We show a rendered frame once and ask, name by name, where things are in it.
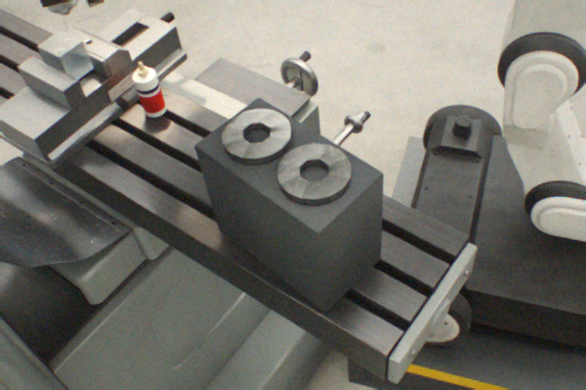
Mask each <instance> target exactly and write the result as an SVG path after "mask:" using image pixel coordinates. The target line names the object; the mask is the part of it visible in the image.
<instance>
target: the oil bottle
mask: <svg viewBox="0 0 586 390"><path fill-rule="evenodd" d="M133 81H134V84H135V86H136V89H137V92H138V95H139V98H140V100H141V103H142V105H143V108H144V110H145V113H146V114H147V116H150V117H157V116H160V115H162V114H163V113H164V112H166V110H167V106H166V103H165V100H164V96H163V93H162V91H161V88H160V85H159V83H158V80H157V75H156V73H155V71H154V70H153V69H152V68H149V67H147V66H144V64H143V63H142V61H139V62H138V68H137V70H136V72H135V73H134V75H133Z"/></svg>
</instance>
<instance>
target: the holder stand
mask: <svg viewBox="0 0 586 390"><path fill-rule="evenodd" d="M195 149H196V152H197V156H198V159H199V161H200V165H201V170H202V173H203V176H204V182H205V186H206V189H207V191H208V195H209V198H210V201H211V204H212V209H213V212H214V215H215V219H216V222H217V225H218V228H219V230H220V231H221V232H222V233H224V234H225V235H226V236H227V237H229V238H231V239H233V240H234V241H235V242H236V243H238V245H239V246H241V247H242V248H243V249H245V251H246V252H247V253H249V254H250V255H251V256H253V257H254V258H255V259H257V260H258V261H259V262H260V263H262V264H263V265H264V266H266V267H267V268H268V269H270V270H271V271H272V272H273V273H275V274H276V275H277V276H279V277H280V278H282V279H283V280H284V281H285V282H287V283H288V284H289V285H290V286H292V287H293V288H294V289H296V290H297V291H298V292H299V293H300V294H301V295H302V296H304V297H305V298H306V299H308V300H309V301H310V302H311V303H312V304H313V305H314V306H316V307H318V308H319V309H321V310H322V311H324V312H327V311H328V310H329V309H330V308H331V307H332V306H334V305H335V304H336V303H337V302H338V301H339V300H340V299H341V298H342V297H343V296H344V295H345V294H346V293H347V291H348V290H349V289H350V288H351V287H352V286H353V285H354V284H355V283H356V282H357V281H358V280H359V279H360V278H361V277H362V276H363V275H364V274H365V273H366V272H368V271H369V270H370V269H371V268H372V267H373V266H374V265H375V264H376V263H377V262H378V261H379V260H380V259H381V254H382V228H383V202H384V178H383V176H384V174H383V171H381V170H379V169H376V168H374V167H372V166H370V165H369V164H367V163H366V162H364V161H362V160H361V159H360V158H358V157H356V156H354V155H353V154H351V153H350V152H348V151H347V150H346V149H344V148H342V147H341V146H338V145H337V144H335V143H333V142H332V141H331V140H330V139H328V138H326V137H325V136H323V135H319V134H317V133H316V132H314V131H312V130H311V129H310V128H309V127H307V126H305V125H304V124H302V123H301V122H299V121H297V120H296V119H294V118H293V117H291V116H289V115H288V114H285V113H284V112H282V111H280V110H279V109H277V108H276V107H275V106H274V105H273V104H271V103H267V102H265V101H264V100H262V99H260V98H257V99H256V100H254V101H253V102H252V103H250V104H248V105H246V107H244V108H243V109H242V110H241V111H240V112H239V113H237V114H236V115H234V116H233V117H232V118H230V119H229V120H228V121H226V122H225V123H224V124H222V125H221V126H219V127H218V128H217V129H215V130H214V131H213V132H211V133H210V134H209V135H207V136H206V137H204V138H203V139H202V140H201V141H200V142H198V143H197V144H196V145H195Z"/></svg>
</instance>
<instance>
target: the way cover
mask: <svg viewBox="0 0 586 390"><path fill-rule="evenodd" d="M14 160H15V162H14ZM11 161H12V163H11ZM17 163H18V164H17ZM5 164H6V165H5ZM10 166H13V167H11V168H10ZM31 168H32V169H31ZM7 171H8V172H7ZM15 174H16V175H15ZM28 174H29V175H28ZM27 175H28V176H27ZM10 179H11V180H10ZM32 180H34V181H32ZM53 181H54V183H53ZM9 182H10V183H9ZM56 182H57V180H56V179H54V178H52V177H50V176H48V175H47V174H46V173H45V172H43V171H42V170H40V169H38V168H36V167H35V166H33V165H32V164H30V163H29V162H27V161H26V160H24V159H23V158H22V157H21V156H17V157H14V158H12V159H10V160H8V161H6V162H5V163H3V164H1V165H0V261H1V262H4V263H8V264H12V265H20V266H23V267H35V266H42V265H54V264H68V263H74V262H80V261H85V260H88V259H90V258H91V257H93V256H94V255H96V254H98V253H99V252H101V251H102V250H103V249H104V248H106V247H107V246H109V245H110V244H113V243H114V242H115V241H116V240H118V239H119V238H121V237H122V236H125V235H127V234H128V233H130V232H132V231H133V229H131V228H130V227H128V226H127V225H125V224H123V223H122V222H120V221H118V220H117V219H115V217H114V216H112V215H111V214H109V213H108V212H106V211H104V210H102V209H101V208H99V207H98V206H96V205H93V204H91V203H90V202H89V201H88V200H86V199H84V198H83V197H82V196H80V195H79V194H77V193H76V192H74V191H73V190H70V189H69V188H67V186H65V185H64V184H62V183H60V182H59V181H58V182H57V183H56ZM7 183H8V184H7ZM12 185H14V186H12ZM24 185H25V187H24ZM31 187H32V188H31ZM57 187H58V188H57ZM10 188H11V189H10ZM27 189H30V190H27ZM41 192H42V193H41ZM60 195H61V196H60ZM78 196H80V197H78ZM20 197H21V198H20ZM33 197H34V199H33ZM54 197H55V199H53V198H54ZM43 199H44V200H43ZM65 200H66V201H67V202H66V201H65ZM70 200H71V201H70ZM68 201H70V202H68ZM6 204H7V205H6ZM15 205H16V206H15ZM49 205H50V206H49ZM33 206H34V207H33ZM80 206H84V207H85V208H83V207H80ZM3 208H4V209H3ZM6 208H7V209H6ZM11 208H12V209H11ZM94 208H96V209H94ZM41 212H42V213H41ZM70 212H71V213H70ZM20 213H21V214H20ZM23 213H24V214H23ZM51 214H53V216H52V215H51ZM84 214H85V215H84ZM3 215H4V216H5V217H3ZM69 215H70V217H69ZM52 217H53V218H52ZM65 217H66V218H65ZM87 217H88V219H87ZM98 217H101V218H98ZM55 218H58V219H56V220H55ZM64 218H65V219H64ZM29 219H30V220H29ZM31 219H32V221H31ZM73 219H74V220H73ZM72 220H73V221H72ZM107 220H108V221H107ZM113 220H115V221H113ZM35 221H36V222H35ZM61 221H62V222H61ZM49 223H50V224H49ZM85 223H87V224H85ZM73 224H74V225H73ZM84 224H85V225H84ZM17 226H19V227H17ZM109 227H110V228H109ZM6 228H7V229H6ZM71 228H72V229H71ZM106 228H109V229H106ZM18 229H19V230H18ZM33 229H34V230H33ZM54 229H55V230H54ZM81 229H82V230H81ZM54 231H55V232H54ZM116 231H119V232H116ZM28 233H30V234H28ZM76 233H77V234H76ZM32 234H33V235H34V236H33V235H32ZM55 235H56V237H55ZM57 235H58V236H57ZM106 235H107V236H106ZM22 236H23V237H22ZM67 236H68V237H67ZM105 236H106V237H105ZM17 237H18V238H17ZM19 237H21V238H19ZM94 237H96V238H94ZM24 238H25V239H24ZM47 238H49V240H48V239H47ZM53 238H55V239H57V240H55V239H53ZM23 239H24V240H23ZM32 239H34V240H32ZM35 240H36V241H35ZM73 240H74V241H73ZM91 240H92V242H91ZM51 241H52V242H51ZM14 243H16V244H14ZM83 243H84V244H83ZM16 245H18V247H17V246H16ZM39 246H40V247H39ZM53 247H54V248H53ZM56 248H59V249H56ZM3 249H4V250H3ZM22 249H24V250H22ZM36 249H37V250H36ZM59 250H60V251H59ZM40 251H41V252H40ZM73 251H74V252H73ZM43 252H44V253H43ZM54 254H55V255H54ZM14 255H15V256H14ZM39 255H41V256H39ZM53 255H54V256H53ZM23 256H24V257H23ZM35 256H36V257H35ZM52 256H53V257H52ZM19 257H20V259H19ZM40 258H42V259H40ZM44 259H45V260H44Z"/></svg>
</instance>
